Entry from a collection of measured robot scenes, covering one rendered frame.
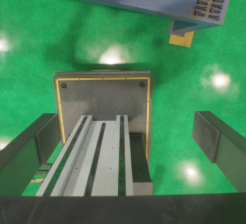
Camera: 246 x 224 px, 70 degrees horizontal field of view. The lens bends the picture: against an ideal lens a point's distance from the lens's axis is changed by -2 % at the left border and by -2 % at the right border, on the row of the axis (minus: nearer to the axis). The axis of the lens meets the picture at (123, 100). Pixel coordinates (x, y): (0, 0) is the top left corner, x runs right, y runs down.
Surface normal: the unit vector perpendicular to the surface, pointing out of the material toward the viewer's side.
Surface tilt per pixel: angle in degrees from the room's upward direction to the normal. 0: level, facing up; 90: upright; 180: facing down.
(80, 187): 90
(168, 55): 0
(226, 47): 0
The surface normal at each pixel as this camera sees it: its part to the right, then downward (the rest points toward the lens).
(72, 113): 0.00, 0.29
